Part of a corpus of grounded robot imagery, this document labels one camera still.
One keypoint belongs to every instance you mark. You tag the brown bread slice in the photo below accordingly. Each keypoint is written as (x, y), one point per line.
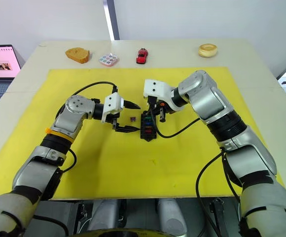
(78, 54)

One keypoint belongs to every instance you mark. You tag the silver rounded robot leg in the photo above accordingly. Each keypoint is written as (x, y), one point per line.
(171, 217)
(106, 214)

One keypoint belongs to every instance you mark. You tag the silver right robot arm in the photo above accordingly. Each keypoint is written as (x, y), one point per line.
(207, 98)

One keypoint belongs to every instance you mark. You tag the small blue fuse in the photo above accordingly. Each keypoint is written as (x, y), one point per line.
(147, 122)

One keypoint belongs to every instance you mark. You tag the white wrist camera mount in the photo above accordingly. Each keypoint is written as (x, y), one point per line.
(112, 103)
(157, 87)

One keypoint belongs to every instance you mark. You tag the black bracket under table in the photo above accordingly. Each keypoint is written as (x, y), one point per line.
(219, 217)

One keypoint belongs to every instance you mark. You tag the black fuse box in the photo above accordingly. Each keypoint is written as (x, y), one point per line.
(149, 128)

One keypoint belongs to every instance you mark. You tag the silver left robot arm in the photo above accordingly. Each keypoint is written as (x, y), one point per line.
(66, 121)

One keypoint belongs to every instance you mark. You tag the yellow mat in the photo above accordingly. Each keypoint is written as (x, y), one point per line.
(123, 160)

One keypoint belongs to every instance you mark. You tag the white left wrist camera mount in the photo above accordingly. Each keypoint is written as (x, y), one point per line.
(112, 103)

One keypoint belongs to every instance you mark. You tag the grey wall strip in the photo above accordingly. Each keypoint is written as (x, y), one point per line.
(111, 19)

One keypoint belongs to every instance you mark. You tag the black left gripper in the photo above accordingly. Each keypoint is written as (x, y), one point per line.
(115, 123)

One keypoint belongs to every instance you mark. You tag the pink round-cornered paint palette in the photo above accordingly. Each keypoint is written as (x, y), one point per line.
(109, 59)

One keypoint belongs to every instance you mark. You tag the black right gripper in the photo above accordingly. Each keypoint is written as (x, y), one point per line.
(159, 103)

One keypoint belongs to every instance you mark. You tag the red toy car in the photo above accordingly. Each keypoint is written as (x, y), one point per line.
(141, 56)

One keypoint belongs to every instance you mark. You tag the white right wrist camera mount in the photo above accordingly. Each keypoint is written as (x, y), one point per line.
(157, 87)

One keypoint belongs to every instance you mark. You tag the small purple fuse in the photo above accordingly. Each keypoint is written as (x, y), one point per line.
(132, 119)

